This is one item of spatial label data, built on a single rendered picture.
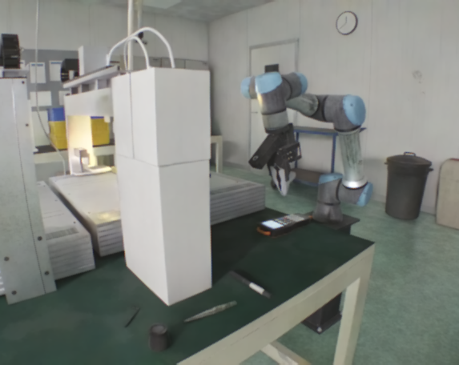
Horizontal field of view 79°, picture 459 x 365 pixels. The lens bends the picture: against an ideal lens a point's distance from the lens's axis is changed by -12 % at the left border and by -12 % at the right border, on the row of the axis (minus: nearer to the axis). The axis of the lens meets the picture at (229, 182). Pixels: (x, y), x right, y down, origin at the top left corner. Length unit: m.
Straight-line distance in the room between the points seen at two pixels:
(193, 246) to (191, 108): 0.28
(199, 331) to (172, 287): 0.11
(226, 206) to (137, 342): 0.62
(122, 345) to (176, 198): 0.29
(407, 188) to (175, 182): 3.14
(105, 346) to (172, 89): 0.47
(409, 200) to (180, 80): 3.23
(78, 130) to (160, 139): 1.01
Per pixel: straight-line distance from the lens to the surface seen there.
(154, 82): 0.57
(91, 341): 0.64
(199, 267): 0.70
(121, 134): 0.72
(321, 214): 1.58
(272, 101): 0.88
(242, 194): 1.12
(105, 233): 0.89
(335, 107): 1.28
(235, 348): 0.65
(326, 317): 1.84
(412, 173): 3.52
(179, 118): 0.59
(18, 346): 0.68
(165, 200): 0.59
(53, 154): 3.36
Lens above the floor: 1.15
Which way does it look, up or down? 14 degrees down
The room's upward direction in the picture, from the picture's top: straight up
